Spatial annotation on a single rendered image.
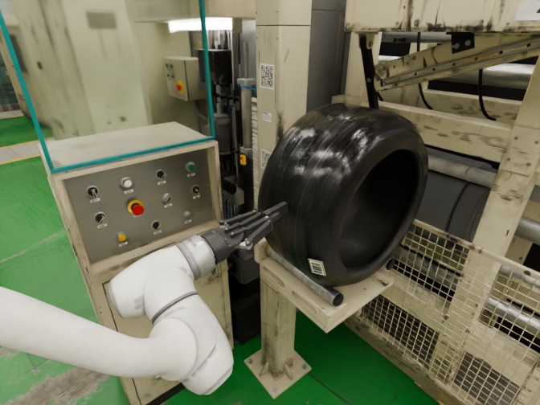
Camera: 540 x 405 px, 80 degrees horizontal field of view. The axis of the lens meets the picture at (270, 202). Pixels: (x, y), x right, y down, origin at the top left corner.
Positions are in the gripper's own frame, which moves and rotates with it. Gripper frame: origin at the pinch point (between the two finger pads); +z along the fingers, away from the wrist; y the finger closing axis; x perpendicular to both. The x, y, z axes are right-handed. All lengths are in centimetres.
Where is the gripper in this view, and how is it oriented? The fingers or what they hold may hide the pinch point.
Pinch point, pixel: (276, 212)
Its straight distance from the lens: 82.8
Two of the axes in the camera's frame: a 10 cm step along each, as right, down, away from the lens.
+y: -6.2, -3.7, 6.9
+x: 1.1, 8.3, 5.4
